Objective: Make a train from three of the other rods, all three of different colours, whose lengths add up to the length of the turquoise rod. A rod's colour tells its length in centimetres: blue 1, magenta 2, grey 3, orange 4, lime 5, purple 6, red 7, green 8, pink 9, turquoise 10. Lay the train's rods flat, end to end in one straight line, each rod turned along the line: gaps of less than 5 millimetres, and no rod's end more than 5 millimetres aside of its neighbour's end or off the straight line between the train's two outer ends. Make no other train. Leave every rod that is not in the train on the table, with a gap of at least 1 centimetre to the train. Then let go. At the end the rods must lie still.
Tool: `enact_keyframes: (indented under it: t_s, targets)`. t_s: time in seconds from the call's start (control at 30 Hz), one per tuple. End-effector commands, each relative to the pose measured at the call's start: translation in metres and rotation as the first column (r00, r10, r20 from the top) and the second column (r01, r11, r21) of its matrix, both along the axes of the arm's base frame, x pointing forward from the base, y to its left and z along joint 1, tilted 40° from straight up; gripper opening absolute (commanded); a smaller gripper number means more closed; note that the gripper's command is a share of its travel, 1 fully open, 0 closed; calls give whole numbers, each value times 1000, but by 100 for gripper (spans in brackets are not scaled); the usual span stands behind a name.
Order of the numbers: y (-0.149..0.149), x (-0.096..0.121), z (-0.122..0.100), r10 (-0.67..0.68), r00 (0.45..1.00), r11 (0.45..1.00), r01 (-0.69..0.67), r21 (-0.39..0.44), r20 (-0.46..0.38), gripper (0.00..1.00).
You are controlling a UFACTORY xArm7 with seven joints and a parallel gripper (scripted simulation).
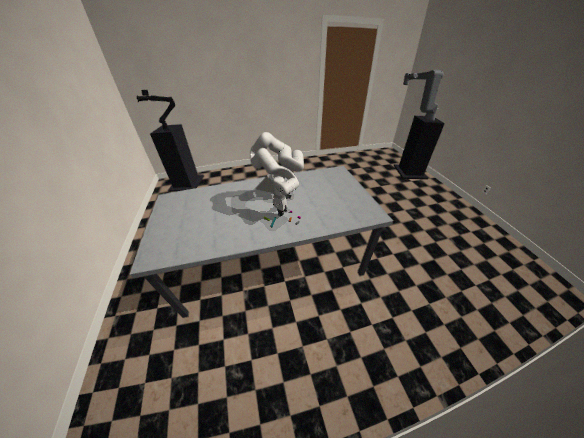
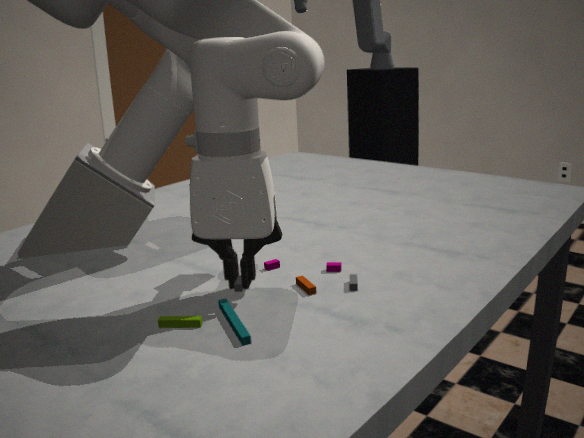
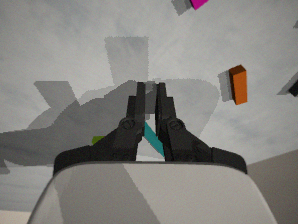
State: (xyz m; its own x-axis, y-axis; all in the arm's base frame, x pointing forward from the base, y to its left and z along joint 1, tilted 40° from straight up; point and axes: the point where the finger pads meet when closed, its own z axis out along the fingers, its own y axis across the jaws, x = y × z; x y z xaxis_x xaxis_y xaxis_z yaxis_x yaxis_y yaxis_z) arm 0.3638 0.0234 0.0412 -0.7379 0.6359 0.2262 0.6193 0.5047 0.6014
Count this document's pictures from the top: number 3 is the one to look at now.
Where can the dark grey rod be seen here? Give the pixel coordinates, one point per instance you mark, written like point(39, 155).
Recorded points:
point(294, 89)
point(150, 98)

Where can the magenta rod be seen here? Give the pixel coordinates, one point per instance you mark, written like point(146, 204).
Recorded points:
point(197, 3)

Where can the turquoise rod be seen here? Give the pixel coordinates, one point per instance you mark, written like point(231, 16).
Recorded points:
point(151, 137)

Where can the orange rectangular block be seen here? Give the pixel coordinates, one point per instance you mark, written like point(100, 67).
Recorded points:
point(238, 81)

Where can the lime green rod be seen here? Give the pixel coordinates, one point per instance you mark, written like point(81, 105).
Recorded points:
point(96, 138)

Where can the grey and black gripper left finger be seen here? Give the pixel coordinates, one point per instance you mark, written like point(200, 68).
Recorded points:
point(117, 145)

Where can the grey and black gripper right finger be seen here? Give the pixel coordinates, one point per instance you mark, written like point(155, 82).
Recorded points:
point(179, 145)

